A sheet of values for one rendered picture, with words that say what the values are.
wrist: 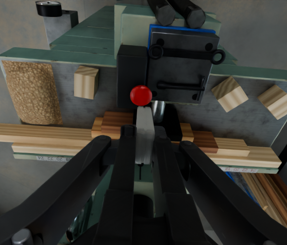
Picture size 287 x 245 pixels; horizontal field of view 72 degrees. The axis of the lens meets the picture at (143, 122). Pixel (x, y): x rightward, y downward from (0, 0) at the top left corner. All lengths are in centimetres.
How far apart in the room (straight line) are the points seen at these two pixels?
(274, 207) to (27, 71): 168
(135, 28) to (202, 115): 24
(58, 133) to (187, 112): 29
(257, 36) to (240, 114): 102
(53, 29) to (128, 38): 42
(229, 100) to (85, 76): 26
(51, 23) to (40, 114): 34
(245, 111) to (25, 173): 210
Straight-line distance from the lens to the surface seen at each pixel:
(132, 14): 30
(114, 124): 39
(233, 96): 39
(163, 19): 29
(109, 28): 69
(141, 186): 32
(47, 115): 45
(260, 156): 54
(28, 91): 42
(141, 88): 26
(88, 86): 37
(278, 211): 176
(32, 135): 48
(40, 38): 144
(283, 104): 45
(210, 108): 44
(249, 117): 49
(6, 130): 52
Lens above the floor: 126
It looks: 54 degrees down
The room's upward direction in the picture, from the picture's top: 180 degrees counter-clockwise
